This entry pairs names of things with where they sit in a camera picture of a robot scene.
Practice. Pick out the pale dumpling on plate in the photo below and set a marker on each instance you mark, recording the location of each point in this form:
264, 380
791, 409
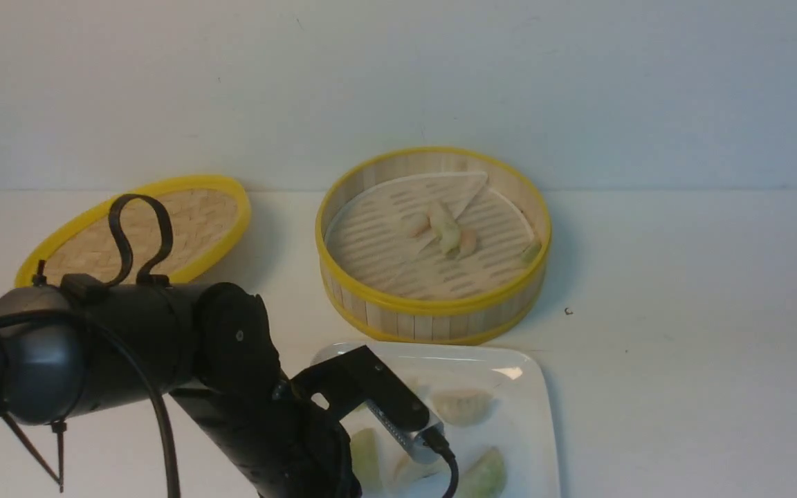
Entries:
462, 407

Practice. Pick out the white steamer liner paper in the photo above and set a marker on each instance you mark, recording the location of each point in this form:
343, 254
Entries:
366, 240

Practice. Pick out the pale pink dumpling in steamer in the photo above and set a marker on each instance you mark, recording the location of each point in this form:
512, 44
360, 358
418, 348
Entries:
415, 224

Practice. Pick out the yellow rimmed bamboo steamer basket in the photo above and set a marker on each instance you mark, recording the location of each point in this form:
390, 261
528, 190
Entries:
474, 320

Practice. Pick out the yellow rimmed bamboo steamer lid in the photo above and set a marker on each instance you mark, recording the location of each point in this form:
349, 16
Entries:
209, 214

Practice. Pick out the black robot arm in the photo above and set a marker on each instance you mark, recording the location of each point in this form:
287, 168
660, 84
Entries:
209, 347

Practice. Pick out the green dumpling in steamer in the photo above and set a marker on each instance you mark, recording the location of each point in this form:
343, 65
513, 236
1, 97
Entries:
445, 227

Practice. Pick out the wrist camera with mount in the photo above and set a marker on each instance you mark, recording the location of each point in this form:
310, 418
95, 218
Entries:
358, 377

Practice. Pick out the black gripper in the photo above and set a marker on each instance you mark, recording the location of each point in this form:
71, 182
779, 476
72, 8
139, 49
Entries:
286, 446

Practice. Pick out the green dumpling on plate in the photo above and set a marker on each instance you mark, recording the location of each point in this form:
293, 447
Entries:
487, 477
365, 460

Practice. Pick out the green dumpling on plate left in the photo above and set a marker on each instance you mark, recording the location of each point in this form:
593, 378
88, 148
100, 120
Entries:
365, 460

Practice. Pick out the white rectangular plate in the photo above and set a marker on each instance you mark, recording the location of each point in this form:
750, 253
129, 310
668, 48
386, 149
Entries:
519, 422

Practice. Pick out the green dumpling on plate right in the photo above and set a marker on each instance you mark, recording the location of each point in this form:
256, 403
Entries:
487, 477

